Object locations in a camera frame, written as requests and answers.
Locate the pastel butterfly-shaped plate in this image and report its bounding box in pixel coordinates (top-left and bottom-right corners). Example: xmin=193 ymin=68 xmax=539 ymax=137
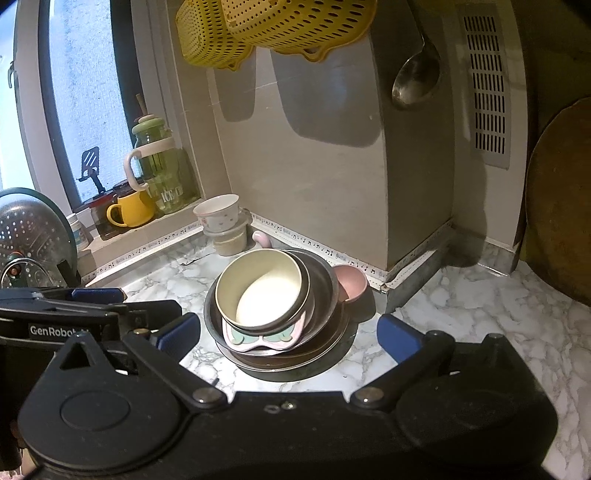
xmin=222 ymin=312 xmax=308 ymax=353

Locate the large white floral plate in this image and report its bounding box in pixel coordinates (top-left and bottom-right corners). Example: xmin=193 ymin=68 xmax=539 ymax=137
xmin=217 ymin=311 xmax=349 ymax=373

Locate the pink bear-shaped plate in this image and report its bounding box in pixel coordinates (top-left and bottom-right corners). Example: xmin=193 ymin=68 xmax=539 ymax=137
xmin=332 ymin=265 xmax=369 ymax=303

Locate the stainless steel bowl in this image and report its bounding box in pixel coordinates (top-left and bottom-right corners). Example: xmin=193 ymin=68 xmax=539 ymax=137
xmin=204 ymin=249 xmax=339 ymax=357

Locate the cream round bowl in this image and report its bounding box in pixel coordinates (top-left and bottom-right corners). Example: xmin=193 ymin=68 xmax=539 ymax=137
xmin=214 ymin=249 xmax=310 ymax=333

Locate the music note edge tape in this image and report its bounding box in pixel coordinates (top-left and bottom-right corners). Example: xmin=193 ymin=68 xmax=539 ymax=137
xmin=80 ymin=212 xmax=454 ymax=293

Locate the perforated steel steamer lid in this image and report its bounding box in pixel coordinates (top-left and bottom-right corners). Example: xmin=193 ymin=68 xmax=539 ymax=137
xmin=1 ymin=187 xmax=81 ymax=288

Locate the clear plastic grain container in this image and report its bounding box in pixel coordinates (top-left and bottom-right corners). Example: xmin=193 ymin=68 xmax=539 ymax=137
xmin=204 ymin=209 xmax=252 ymax=257

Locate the yellow ceramic mug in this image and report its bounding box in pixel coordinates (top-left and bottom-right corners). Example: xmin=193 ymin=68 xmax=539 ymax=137
xmin=105 ymin=191 xmax=156 ymax=228

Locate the white floral ceramic bowl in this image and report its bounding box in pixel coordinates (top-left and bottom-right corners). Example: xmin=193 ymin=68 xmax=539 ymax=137
xmin=193 ymin=194 xmax=239 ymax=233

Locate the green glass ice jar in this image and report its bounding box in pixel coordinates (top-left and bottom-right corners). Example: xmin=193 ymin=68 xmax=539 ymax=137
xmin=123 ymin=93 xmax=197 ymax=215

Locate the round wooden cutting board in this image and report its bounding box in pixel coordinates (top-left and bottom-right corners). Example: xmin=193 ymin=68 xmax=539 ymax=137
xmin=524 ymin=97 xmax=590 ymax=305

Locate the hanging metal ladle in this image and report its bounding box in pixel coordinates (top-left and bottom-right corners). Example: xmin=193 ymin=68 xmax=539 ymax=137
xmin=391 ymin=1 xmax=442 ymax=110

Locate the yellow plastic colander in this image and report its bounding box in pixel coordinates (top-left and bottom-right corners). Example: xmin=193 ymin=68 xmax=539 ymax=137
xmin=175 ymin=0 xmax=254 ymax=71
xmin=221 ymin=0 xmax=378 ymax=62

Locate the white wall vent grille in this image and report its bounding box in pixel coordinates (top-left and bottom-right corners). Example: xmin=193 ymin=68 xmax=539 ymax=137
xmin=457 ymin=3 xmax=511 ymax=170

